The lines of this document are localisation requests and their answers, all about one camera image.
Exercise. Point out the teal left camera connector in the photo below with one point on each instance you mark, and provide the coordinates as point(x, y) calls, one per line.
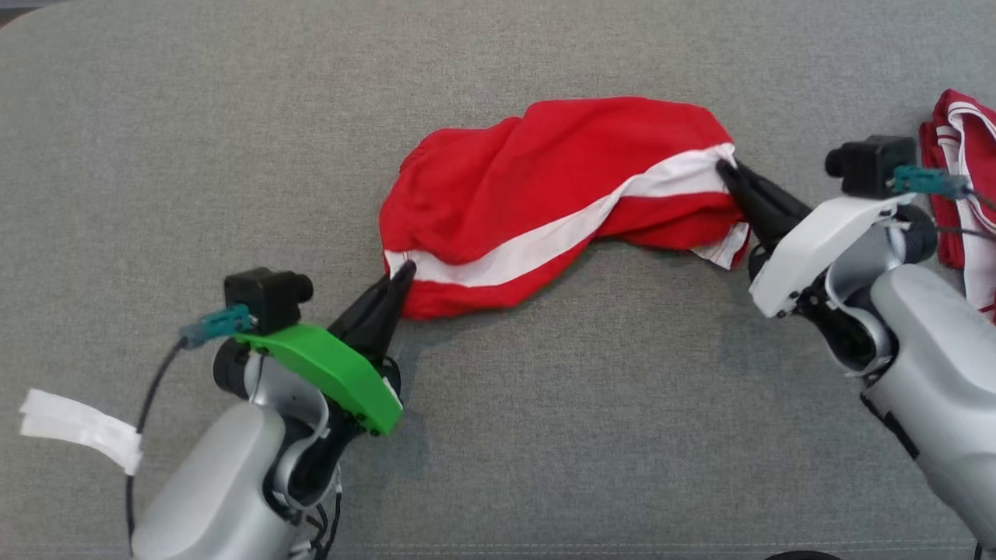
point(218, 325)

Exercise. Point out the teal right camera connector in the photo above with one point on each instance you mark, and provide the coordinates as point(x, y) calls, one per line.
point(930, 182)

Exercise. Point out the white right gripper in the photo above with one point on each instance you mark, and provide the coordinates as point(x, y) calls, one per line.
point(817, 241)

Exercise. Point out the grey fabric sofa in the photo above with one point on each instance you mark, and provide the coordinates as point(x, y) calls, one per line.
point(545, 435)

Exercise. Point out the red shorts with white stripe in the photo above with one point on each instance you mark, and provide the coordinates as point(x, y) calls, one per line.
point(529, 187)

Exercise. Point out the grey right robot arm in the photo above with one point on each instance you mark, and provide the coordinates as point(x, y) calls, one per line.
point(934, 350)

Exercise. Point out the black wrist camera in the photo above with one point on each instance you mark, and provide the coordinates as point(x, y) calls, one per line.
point(871, 165)
point(264, 299)

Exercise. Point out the red white basketball jersey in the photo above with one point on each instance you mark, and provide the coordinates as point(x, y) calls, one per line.
point(965, 233)

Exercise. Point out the teal camera connector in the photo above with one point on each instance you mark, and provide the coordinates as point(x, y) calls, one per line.
point(218, 325)
point(930, 182)

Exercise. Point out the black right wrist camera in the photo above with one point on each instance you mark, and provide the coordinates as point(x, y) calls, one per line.
point(871, 165)

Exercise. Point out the white tape label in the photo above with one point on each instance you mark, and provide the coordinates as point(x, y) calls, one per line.
point(78, 424)

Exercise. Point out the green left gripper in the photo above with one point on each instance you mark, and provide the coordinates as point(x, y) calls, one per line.
point(334, 373)

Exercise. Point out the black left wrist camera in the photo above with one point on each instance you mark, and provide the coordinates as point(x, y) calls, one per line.
point(264, 299)

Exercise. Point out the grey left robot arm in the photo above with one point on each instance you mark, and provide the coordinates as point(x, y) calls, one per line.
point(210, 490)

